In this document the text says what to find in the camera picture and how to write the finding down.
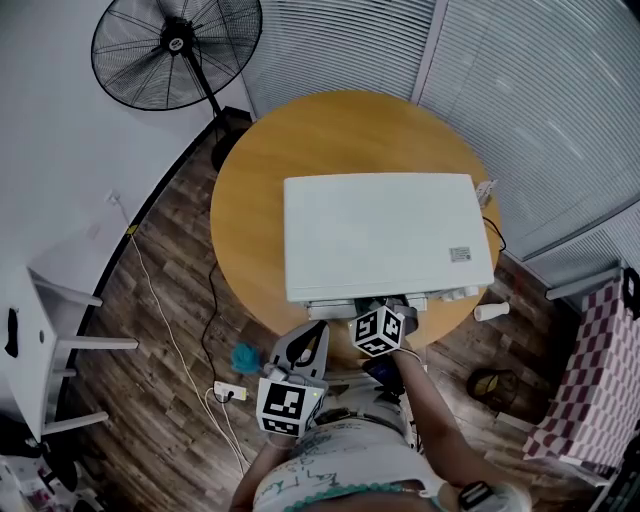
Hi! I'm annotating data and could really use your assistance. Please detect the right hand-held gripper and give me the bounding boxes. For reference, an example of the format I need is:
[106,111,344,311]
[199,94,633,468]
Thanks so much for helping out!
[348,302,419,359]

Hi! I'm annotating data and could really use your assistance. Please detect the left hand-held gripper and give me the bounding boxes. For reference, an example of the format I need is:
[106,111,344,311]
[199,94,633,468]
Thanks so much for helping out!
[256,321,330,438]

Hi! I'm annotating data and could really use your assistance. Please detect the white toaster oven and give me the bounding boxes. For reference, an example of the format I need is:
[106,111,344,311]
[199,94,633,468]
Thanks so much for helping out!
[282,172,496,322]

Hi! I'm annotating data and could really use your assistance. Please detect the person's left forearm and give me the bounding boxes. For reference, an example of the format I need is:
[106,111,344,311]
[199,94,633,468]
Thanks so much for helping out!
[232,434,301,512]

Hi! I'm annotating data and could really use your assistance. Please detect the person's right forearm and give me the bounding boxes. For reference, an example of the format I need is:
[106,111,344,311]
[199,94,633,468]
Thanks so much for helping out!
[394,347,501,496]

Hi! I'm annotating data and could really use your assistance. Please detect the blue cloth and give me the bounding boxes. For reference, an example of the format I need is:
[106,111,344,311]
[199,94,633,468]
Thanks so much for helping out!
[230,342,261,375]

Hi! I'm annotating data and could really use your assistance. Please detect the white power strip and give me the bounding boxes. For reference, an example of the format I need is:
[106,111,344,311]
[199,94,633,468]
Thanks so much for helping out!
[213,380,249,403]

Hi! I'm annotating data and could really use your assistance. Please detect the white bottle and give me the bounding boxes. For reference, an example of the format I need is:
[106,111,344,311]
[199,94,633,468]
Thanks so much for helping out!
[473,301,511,322]

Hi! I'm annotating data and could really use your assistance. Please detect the person's white printed shirt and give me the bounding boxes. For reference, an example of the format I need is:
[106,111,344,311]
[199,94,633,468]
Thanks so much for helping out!
[252,394,451,512]

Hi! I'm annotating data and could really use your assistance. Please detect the black mesh wastebasket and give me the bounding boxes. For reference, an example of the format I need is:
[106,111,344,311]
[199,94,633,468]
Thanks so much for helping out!
[465,368,521,414]

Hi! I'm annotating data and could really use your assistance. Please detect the round wooden table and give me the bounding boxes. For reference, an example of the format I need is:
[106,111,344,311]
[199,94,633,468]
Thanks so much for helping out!
[209,89,504,362]

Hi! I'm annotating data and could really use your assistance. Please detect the black square wearable device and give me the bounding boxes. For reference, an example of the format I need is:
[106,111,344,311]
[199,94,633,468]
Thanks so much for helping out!
[457,480,501,511]

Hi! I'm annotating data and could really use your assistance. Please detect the checkered cloth covered table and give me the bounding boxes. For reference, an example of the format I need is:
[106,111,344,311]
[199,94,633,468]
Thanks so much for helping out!
[522,279,640,472]

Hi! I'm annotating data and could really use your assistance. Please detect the white window blinds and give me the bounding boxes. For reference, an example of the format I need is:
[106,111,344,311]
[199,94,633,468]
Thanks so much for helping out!
[242,0,640,301]

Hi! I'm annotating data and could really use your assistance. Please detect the white desk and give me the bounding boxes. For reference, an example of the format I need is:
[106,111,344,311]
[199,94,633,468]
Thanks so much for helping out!
[0,264,139,446]

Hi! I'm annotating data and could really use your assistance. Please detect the black object on desk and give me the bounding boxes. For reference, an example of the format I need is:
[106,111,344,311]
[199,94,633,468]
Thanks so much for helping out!
[4,308,20,359]

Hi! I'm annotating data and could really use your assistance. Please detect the black standing fan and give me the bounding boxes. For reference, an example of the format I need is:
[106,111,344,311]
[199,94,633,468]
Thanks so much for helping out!
[90,0,264,172]

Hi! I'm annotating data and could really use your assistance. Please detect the black floor cable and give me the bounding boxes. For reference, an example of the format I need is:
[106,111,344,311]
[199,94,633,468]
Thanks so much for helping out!
[201,259,226,396]

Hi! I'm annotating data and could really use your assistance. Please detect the white cable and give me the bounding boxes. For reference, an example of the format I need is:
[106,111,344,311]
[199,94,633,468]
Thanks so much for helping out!
[204,388,252,476]
[107,192,217,394]

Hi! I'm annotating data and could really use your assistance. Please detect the teal bead necklace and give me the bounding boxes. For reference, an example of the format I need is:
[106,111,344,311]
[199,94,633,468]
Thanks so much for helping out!
[282,482,436,512]

